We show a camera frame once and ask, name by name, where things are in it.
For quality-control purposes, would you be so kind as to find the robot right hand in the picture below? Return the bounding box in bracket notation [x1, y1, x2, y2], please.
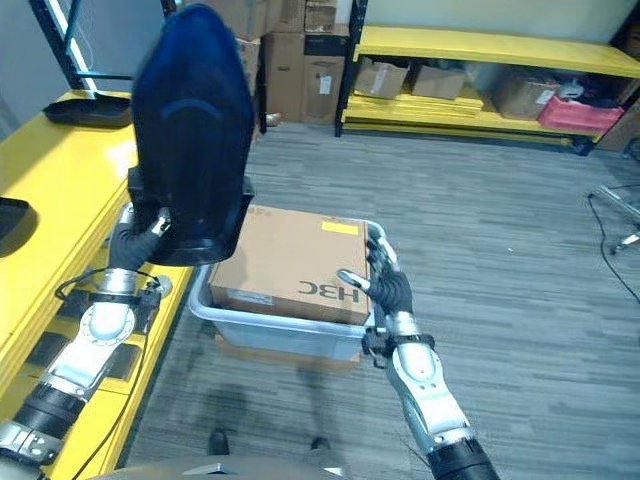
[338, 235, 415, 319]

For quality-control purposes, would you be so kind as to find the tall cardboard box with label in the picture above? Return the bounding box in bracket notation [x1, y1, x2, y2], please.
[302, 33, 350, 126]

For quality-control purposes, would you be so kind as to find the metal tripod stand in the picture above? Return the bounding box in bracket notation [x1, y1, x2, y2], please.
[587, 183, 640, 256]

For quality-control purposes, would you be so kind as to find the brown H3C cardboard box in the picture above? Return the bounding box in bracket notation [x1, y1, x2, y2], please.
[209, 203, 374, 326]

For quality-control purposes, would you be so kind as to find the grey plastic box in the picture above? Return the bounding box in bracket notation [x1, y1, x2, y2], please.
[188, 219, 389, 362]

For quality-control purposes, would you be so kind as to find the leaning cardboard box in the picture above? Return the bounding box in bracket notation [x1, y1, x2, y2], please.
[596, 98, 640, 154]

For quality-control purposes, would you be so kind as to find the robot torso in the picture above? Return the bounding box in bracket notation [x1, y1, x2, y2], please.
[113, 448, 432, 480]

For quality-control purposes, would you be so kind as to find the large black sole-shaped part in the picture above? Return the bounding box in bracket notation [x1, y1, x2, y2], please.
[126, 3, 257, 267]

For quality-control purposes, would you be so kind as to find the small open cardboard box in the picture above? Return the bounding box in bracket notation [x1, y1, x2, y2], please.
[354, 58, 412, 100]
[410, 61, 469, 101]

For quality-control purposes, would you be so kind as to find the tall brown cardboard box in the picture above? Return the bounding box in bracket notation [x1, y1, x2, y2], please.
[263, 31, 307, 124]

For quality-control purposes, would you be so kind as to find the red plastic crate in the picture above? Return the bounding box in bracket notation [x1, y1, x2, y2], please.
[536, 95, 627, 137]

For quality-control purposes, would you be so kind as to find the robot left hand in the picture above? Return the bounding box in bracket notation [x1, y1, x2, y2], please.
[107, 203, 174, 274]

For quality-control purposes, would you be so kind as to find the cardboard box with black stamp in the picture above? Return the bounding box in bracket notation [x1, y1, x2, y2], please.
[234, 37, 263, 97]

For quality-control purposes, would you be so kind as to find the cardboard box with clutter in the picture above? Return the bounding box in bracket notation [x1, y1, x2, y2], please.
[491, 73, 562, 121]

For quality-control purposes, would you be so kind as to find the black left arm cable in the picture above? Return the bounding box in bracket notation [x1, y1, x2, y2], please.
[53, 268, 157, 474]

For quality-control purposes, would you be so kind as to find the black floor cable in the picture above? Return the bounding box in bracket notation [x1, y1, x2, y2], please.
[587, 191, 640, 297]

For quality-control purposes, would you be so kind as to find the large cardboard box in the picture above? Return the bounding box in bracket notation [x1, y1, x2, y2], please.
[214, 0, 307, 37]

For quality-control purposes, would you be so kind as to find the cardboard box on rack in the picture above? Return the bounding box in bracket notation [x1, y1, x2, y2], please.
[618, 23, 640, 59]

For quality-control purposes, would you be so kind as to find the yellow storage rack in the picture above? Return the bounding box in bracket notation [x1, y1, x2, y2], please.
[333, 0, 640, 157]

